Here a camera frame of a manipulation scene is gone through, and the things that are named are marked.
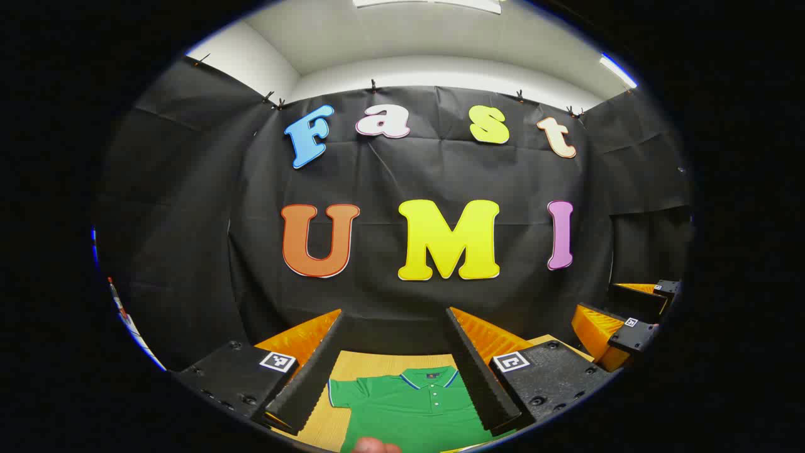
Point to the green T-shirt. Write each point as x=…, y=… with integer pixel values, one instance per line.
x=409, y=409

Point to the ceiling light panel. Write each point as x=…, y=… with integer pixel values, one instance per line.
x=434, y=4
x=616, y=70

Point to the black backdrop cloth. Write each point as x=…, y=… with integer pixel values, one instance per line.
x=390, y=176

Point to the white side desk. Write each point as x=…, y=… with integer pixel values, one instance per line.
x=135, y=330

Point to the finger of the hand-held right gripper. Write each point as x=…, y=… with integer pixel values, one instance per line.
x=632, y=336
x=641, y=301

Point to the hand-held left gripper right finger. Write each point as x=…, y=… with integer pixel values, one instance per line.
x=481, y=390

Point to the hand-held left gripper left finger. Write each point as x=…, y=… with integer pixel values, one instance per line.
x=308, y=384

